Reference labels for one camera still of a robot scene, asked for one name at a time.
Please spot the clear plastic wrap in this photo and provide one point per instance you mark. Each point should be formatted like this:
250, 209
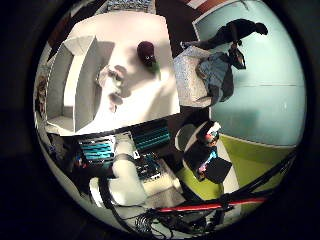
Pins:
111, 83

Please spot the white open box container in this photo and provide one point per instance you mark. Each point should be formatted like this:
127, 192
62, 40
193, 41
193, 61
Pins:
81, 83

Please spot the teal ribbed control box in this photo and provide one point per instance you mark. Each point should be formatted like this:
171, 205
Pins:
151, 136
97, 150

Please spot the white round chair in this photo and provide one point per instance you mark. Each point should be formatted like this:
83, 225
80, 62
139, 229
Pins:
185, 136

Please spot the circuit board with teal parts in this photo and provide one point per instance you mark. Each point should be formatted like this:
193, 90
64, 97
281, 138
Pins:
148, 165

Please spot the white patterned chair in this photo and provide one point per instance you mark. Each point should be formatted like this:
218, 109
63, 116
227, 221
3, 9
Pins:
186, 78

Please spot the seated person with headset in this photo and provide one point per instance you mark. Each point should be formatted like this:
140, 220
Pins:
207, 141

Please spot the blue grey jacket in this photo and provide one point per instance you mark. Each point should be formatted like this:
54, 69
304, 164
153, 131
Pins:
216, 75

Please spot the black laptop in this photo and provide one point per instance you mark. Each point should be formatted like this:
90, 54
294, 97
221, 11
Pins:
218, 170

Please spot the person in dark clothes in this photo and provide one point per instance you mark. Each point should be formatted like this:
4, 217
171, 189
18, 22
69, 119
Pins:
235, 30

